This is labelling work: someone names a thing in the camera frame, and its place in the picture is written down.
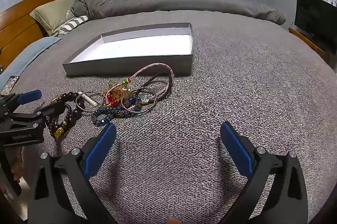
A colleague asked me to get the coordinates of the pink braided cord necklace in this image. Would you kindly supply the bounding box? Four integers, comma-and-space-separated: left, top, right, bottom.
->
120, 63, 174, 103

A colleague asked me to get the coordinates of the brown large-bead bracelet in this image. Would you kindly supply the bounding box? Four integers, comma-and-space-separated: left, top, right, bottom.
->
47, 92, 88, 135

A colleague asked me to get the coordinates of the grey striped pillow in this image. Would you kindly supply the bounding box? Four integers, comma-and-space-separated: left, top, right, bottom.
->
56, 15, 90, 36

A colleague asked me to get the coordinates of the black television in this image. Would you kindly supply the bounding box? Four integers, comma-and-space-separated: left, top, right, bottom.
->
294, 0, 337, 54

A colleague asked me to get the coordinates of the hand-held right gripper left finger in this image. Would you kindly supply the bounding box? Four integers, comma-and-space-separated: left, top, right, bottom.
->
28, 122, 118, 224

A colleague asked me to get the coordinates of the grey cardboard box tray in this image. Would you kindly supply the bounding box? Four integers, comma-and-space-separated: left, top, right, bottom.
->
62, 23, 194, 77

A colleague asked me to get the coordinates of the smartphone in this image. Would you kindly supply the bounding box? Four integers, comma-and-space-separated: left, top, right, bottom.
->
0, 75, 20, 96

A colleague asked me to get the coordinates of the olive pillow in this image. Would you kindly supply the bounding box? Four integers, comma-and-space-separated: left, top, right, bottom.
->
29, 0, 79, 37

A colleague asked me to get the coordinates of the blue bead bracelet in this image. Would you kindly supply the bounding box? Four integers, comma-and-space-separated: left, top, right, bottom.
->
91, 97, 140, 127

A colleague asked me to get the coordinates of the grey duvet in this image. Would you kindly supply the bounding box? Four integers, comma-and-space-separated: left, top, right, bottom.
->
71, 0, 287, 27

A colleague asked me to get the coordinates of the wooden headboard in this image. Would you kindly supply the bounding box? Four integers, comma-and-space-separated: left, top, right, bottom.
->
0, 0, 88, 66

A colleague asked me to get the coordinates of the grey knit bedspread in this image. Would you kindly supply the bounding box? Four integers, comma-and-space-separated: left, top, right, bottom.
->
16, 10, 335, 224

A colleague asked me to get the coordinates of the black cord bracelet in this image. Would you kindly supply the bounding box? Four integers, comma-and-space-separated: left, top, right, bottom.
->
136, 72, 172, 98

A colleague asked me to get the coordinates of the wooden television stand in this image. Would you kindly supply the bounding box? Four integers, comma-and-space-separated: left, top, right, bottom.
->
288, 27, 333, 65

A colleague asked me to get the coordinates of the red and gold pendant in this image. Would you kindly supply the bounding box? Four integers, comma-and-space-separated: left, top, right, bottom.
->
105, 87, 125, 108

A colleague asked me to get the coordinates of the light blue blanket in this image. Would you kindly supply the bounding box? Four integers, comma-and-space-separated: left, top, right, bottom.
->
0, 36, 62, 93

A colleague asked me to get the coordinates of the white pearl bracelet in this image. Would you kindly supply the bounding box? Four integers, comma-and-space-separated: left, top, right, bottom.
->
78, 92, 97, 106

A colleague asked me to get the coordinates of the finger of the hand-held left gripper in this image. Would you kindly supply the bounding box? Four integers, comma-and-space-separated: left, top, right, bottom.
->
4, 90, 42, 108
8, 102, 66, 132

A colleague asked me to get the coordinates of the thin gold chain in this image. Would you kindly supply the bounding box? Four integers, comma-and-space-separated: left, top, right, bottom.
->
101, 80, 117, 93

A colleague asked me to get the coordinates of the silver bangle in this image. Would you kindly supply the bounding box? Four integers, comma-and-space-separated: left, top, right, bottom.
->
76, 91, 105, 113
120, 88, 158, 117

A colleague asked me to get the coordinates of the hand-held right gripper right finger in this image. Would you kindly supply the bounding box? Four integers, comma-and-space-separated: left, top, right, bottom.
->
220, 121, 308, 224

